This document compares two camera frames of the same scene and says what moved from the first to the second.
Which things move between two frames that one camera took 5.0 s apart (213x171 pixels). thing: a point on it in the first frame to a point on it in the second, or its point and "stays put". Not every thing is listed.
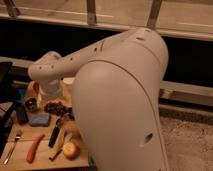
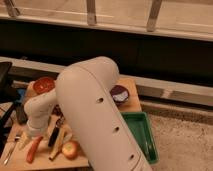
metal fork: [11, 149] stays put
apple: [70, 151] stays put
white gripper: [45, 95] to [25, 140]
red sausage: [33, 148] stays put
